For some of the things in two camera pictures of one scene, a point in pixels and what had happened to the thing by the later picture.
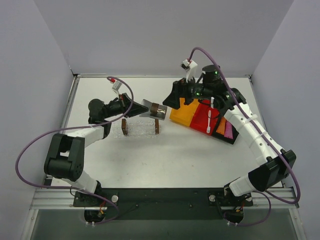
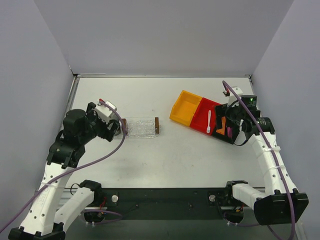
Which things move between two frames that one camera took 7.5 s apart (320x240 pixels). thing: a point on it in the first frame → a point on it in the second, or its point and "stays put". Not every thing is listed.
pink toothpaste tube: x=228 y=131 stays put
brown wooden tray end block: x=124 y=126 stays put
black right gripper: x=182 y=91 → x=236 y=128
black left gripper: x=125 y=103 → x=105 y=128
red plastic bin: x=200 y=119 stays put
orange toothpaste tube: x=221 y=127 stays put
